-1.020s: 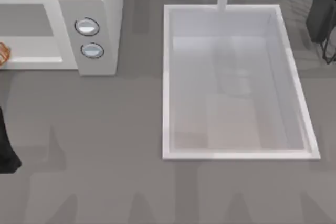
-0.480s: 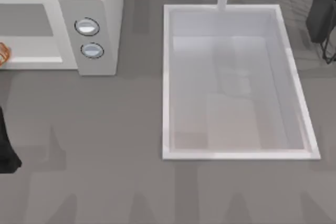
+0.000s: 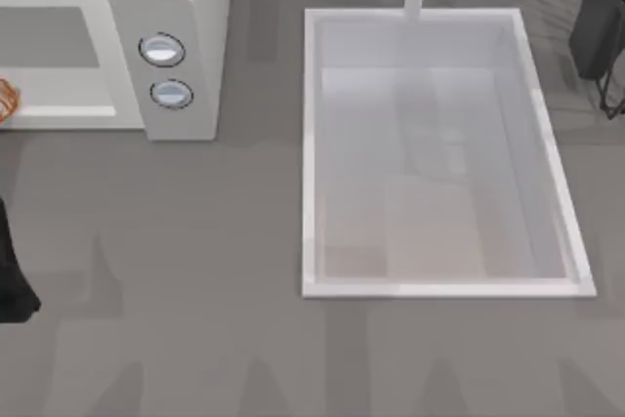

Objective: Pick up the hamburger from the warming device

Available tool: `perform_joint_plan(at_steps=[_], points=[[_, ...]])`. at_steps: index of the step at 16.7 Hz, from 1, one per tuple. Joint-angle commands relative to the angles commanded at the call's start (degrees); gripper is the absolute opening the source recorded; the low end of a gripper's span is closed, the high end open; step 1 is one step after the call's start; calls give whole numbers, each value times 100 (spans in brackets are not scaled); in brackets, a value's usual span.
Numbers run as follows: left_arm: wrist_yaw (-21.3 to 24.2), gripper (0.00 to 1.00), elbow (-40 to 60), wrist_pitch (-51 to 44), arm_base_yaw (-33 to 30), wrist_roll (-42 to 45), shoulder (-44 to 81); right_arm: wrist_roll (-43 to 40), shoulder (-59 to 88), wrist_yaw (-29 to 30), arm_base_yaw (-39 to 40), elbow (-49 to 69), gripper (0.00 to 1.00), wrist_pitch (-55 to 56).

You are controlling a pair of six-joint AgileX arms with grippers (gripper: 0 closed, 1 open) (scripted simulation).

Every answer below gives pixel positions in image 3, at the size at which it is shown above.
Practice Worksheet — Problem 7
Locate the white sink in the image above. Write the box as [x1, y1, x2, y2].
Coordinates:
[300, 7, 598, 300]

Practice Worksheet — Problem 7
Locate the small microwave knob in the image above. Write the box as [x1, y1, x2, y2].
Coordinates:
[148, 78, 195, 110]

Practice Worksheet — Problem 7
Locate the large microwave knob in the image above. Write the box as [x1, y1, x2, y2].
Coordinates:
[138, 31, 188, 68]

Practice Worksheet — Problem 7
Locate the pale microwave oven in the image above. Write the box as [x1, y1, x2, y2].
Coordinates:
[0, 0, 230, 143]

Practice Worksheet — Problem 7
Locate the orange wire basket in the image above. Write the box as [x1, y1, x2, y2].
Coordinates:
[0, 77, 21, 123]

